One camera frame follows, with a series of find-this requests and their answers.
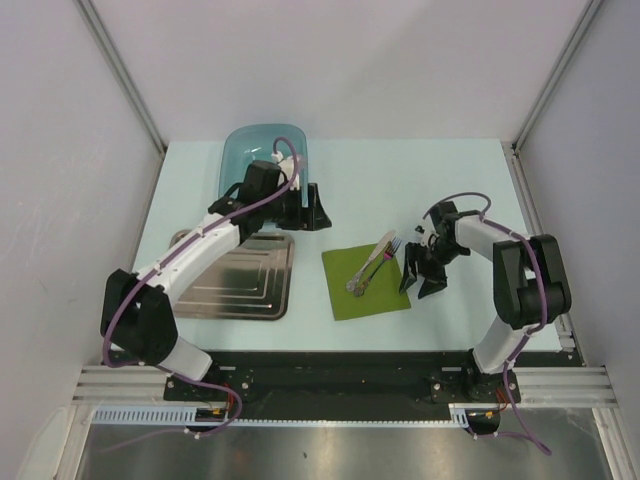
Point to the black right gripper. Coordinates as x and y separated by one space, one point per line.
435 280

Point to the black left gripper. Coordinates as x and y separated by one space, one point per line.
305 218

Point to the green paper napkin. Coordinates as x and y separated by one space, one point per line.
381 295

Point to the silver fork pink tines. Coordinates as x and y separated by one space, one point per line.
386 257

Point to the silver table knife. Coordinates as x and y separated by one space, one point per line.
383 244

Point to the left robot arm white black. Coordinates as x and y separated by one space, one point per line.
138 314

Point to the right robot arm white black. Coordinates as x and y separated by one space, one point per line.
529 286

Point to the silver metal tray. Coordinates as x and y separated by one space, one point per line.
251 282

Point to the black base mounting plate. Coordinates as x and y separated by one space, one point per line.
261 377

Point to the teal plastic bin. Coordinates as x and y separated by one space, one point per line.
255 142

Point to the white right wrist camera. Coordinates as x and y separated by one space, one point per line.
423 235

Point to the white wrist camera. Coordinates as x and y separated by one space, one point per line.
286 165
423 235

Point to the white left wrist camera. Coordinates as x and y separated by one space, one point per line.
286 165

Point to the light blue cable duct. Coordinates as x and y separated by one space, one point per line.
144 415

